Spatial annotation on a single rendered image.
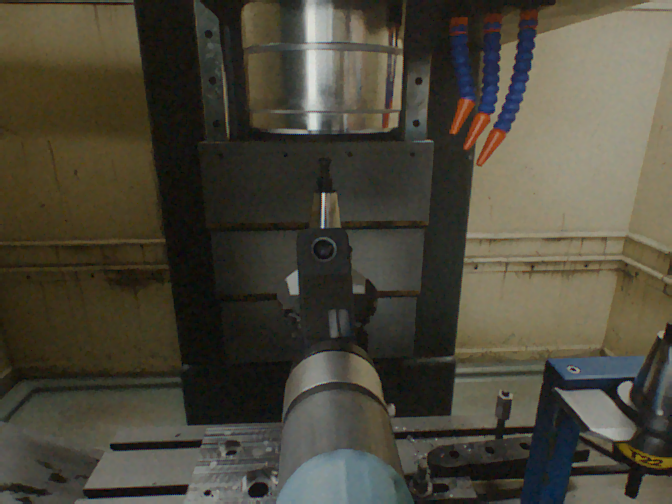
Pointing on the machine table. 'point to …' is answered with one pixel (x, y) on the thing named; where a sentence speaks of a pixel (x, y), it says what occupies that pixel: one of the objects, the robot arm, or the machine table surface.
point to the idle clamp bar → (487, 457)
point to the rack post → (550, 452)
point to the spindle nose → (323, 65)
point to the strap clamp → (461, 486)
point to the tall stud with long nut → (502, 411)
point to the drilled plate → (253, 485)
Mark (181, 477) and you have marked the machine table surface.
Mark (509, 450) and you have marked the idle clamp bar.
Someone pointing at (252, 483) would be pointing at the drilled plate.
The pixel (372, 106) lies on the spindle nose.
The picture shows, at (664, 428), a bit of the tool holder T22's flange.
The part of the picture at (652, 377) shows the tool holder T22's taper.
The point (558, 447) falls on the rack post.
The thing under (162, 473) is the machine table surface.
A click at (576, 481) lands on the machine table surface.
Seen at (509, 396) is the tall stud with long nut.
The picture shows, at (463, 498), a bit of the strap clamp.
